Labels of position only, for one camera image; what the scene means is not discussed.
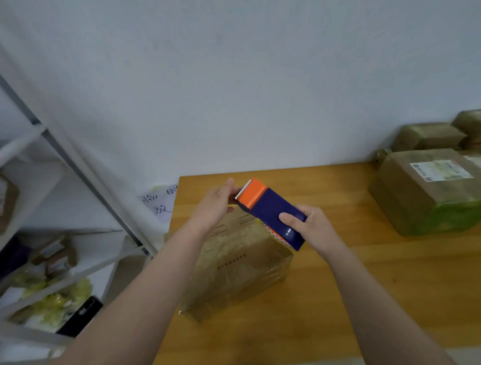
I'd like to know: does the person's left hand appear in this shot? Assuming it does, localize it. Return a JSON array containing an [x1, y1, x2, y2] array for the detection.
[[185, 177, 241, 236]]

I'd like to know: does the person's right hand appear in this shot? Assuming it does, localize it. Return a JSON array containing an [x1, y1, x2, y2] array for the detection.
[[278, 205, 348, 263]]

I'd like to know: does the blue orange tape dispenser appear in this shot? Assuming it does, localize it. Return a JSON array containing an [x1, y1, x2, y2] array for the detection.
[[233, 176, 308, 252]]

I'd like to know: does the stack of cardboard boxes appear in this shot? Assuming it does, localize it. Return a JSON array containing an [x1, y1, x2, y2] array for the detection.
[[166, 197, 296, 325]]

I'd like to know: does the large green-printed cardboard box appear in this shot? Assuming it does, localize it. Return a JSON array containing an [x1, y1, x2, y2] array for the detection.
[[367, 147, 481, 239]]

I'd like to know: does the small open-flap cardboard box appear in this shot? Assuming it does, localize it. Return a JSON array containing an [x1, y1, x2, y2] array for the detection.
[[391, 122, 469, 153]]

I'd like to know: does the cube red-printed cardboard box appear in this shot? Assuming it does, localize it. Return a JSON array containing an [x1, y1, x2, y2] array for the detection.
[[461, 147, 481, 171]]

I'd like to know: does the squat red-printed cardboard box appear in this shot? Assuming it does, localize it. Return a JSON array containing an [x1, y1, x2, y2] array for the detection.
[[451, 109, 481, 151]]

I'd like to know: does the person's left forearm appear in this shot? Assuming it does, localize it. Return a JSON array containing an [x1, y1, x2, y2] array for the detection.
[[56, 222, 207, 365]]

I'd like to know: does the person's right forearm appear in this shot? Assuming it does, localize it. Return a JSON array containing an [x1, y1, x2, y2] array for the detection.
[[327, 248, 455, 365]]

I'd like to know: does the wooden table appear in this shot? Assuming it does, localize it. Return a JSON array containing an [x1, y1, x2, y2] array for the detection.
[[152, 161, 481, 365]]

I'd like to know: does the grey metal shelf rack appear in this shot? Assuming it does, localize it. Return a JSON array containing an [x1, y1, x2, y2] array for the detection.
[[0, 70, 159, 348]]

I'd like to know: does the small open carton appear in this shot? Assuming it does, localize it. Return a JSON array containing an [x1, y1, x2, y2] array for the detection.
[[30, 236, 81, 277]]

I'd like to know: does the black mobile phone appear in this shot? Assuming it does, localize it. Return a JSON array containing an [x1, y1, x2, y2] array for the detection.
[[56, 295, 105, 338]]

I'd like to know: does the yellow plastic bag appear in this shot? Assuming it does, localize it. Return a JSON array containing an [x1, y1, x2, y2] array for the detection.
[[8, 274, 94, 329]]

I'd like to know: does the large worn shelf carton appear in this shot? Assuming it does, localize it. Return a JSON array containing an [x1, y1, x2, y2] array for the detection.
[[0, 173, 21, 236]]

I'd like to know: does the dark blue bag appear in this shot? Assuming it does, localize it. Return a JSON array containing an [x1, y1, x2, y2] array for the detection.
[[0, 233, 33, 281]]

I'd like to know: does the white paper wall sign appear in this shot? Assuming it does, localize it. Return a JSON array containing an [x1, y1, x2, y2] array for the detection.
[[138, 184, 180, 225]]

